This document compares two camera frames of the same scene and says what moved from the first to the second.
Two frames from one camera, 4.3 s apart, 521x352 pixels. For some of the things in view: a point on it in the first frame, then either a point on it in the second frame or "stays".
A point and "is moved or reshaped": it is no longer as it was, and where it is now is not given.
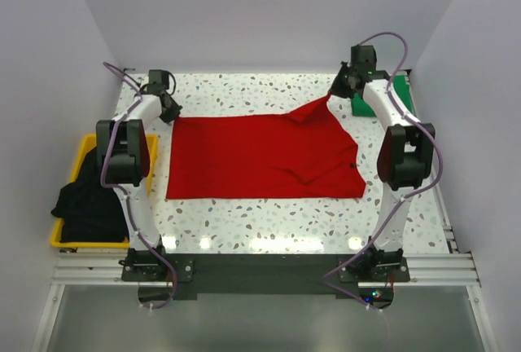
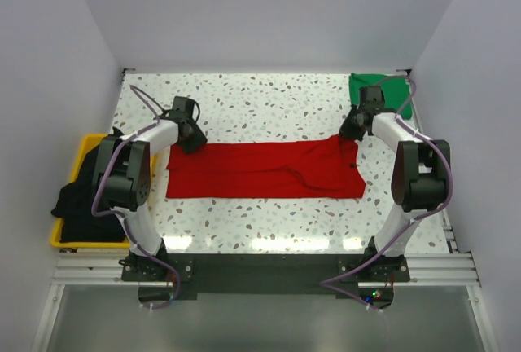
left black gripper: [173, 113] to [199, 139]
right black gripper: [336, 89] to [345, 129]
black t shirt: [91, 213] stays
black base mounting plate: [367, 279] stays
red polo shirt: [306, 154] is moved or reshaped
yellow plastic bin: [89, 143] stays
